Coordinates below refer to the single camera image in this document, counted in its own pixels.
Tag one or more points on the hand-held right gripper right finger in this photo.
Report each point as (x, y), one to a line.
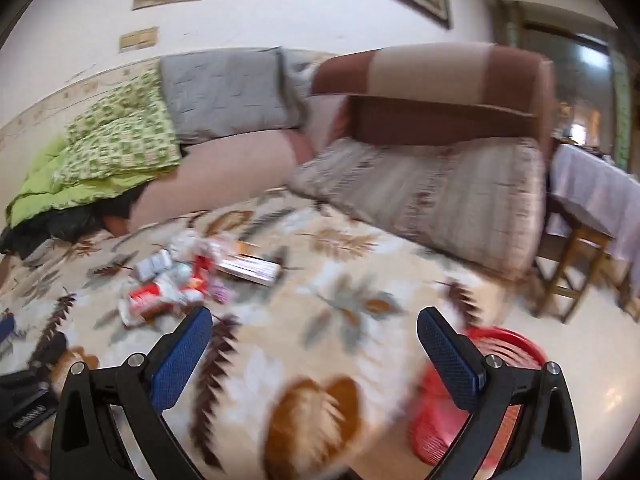
(450, 360)

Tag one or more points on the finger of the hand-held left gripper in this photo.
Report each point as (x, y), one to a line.
(5, 327)

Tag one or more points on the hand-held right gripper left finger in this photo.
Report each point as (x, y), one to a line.
(182, 360)

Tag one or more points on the red white snack packet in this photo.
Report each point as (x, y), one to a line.
(150, 300)

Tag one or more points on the red plastic basket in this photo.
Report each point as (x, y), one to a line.
(430, 430)

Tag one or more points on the small pink packet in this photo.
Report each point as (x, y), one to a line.
(220, 291)

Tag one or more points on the small white box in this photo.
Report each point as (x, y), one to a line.
(152, 265)

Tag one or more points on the long striped box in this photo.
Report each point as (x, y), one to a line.
(250, 269)

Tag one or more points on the white paper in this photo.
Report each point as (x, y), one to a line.
(192, 245)

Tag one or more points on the dark cloth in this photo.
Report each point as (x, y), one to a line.
(60, 225)

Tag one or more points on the leaf-print blanket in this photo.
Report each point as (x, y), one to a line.
(300, 310)

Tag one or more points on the striped pillow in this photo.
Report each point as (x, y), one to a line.
(425, 200)

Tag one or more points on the dark wooden stool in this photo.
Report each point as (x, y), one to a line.
(575, 245)

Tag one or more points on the green patterned quilt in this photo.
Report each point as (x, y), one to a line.
(115, 140)

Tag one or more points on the table with lilac cloth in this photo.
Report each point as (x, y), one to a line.
(590, 185)

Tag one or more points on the grey quilted cushion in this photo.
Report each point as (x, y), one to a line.
(225, 90)

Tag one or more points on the brown and pink sofa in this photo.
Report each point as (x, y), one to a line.
(450, 75)

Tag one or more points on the wooden framed glass partition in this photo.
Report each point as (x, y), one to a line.
(565, 60)

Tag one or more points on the small wall plaque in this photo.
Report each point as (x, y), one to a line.
(139, 39)

